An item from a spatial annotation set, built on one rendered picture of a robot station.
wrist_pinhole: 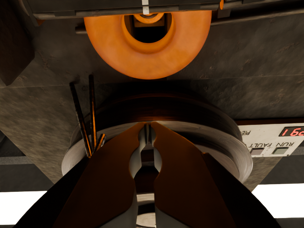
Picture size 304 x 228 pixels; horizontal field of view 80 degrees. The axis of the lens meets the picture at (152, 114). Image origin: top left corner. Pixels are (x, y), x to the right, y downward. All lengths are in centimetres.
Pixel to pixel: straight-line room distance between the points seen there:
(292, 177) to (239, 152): 876
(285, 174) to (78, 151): 889
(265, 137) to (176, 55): 48
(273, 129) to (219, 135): 30
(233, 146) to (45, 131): 53
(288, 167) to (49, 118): 912
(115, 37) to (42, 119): 41
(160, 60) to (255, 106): 37
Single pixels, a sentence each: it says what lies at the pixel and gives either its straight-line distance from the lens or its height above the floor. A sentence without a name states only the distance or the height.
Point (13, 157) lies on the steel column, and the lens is 662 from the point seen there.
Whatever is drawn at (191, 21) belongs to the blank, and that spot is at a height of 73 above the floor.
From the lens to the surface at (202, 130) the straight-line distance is 34.
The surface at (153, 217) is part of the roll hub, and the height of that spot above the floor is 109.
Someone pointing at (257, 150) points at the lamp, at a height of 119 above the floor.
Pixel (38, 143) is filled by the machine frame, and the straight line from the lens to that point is 73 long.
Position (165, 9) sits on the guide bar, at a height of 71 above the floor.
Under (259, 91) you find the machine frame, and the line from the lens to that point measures 54.
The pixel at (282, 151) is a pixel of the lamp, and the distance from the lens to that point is 77.
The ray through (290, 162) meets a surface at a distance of 954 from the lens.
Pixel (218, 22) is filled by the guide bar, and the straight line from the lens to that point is 33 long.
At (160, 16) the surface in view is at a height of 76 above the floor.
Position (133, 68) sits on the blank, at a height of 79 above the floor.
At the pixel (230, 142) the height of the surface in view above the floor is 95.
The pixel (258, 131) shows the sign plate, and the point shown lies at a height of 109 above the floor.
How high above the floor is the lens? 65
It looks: 45 degrees up
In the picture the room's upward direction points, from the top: 176 degrees clockwise
